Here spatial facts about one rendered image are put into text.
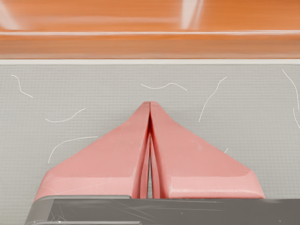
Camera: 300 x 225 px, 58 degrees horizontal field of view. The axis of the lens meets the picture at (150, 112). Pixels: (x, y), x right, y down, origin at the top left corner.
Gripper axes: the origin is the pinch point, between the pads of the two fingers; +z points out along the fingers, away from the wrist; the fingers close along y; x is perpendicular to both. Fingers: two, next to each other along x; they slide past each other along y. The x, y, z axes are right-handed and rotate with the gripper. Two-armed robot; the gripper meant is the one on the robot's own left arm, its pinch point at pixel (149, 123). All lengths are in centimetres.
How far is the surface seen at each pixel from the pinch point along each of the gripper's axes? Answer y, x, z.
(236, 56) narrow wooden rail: -4.8, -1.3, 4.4
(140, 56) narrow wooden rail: 0.5, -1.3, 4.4
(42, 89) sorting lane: 6.0, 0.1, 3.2
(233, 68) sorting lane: -4.8, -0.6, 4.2
